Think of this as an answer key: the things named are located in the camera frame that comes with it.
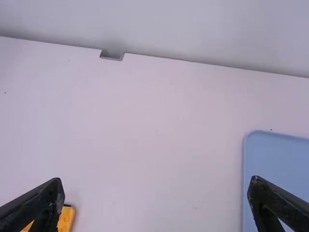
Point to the yellow toy car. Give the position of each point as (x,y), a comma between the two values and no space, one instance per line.
(67,220)

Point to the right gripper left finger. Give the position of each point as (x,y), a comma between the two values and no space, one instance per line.
(36,200)

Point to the blue mat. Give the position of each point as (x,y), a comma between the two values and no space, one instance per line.
(277,157)

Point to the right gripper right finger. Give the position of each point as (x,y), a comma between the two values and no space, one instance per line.
(265,198)

